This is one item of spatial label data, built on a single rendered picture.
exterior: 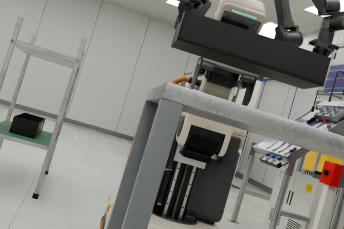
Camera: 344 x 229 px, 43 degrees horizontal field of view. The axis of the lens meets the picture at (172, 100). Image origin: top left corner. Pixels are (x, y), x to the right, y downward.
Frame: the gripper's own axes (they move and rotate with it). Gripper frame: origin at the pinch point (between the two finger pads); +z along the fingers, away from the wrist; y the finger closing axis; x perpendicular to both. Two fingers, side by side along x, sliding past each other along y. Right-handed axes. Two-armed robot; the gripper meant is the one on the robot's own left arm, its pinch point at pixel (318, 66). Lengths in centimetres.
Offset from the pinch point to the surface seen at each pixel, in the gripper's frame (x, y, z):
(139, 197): -86, -63, 52
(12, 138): 130, -128, 73
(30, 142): 131, -117, 73
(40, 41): 872, -279, -73
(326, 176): 127, 82, 41
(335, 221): 90, 75, 66
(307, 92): 542, 233, -85
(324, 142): -86, -33, 34
